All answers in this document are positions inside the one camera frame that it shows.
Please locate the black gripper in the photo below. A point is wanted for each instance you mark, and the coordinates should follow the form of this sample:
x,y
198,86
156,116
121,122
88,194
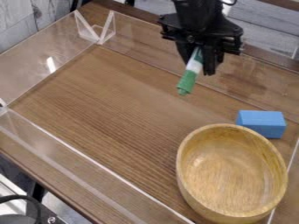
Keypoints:
x,y
214,34

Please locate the green white Expo marker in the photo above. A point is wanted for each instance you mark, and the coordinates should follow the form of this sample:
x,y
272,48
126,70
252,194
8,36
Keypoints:
x,y
190,73

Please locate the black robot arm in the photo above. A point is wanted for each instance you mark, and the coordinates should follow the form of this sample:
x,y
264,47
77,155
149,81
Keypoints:
x,y
198,8

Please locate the brown wooden bowl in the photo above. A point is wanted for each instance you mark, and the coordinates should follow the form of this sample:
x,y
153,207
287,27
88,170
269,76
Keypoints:
x,y
230,174

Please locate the blue sponge block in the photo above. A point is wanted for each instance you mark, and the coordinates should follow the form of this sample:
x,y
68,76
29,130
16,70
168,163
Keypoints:
x,y
268,123

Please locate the black equipment lower left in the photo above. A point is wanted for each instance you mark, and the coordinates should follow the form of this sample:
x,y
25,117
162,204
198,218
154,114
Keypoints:
x,y
20,209

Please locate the clear acrylic barrier wall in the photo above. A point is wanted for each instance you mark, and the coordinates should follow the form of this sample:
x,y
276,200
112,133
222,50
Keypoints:
x,y
92,120

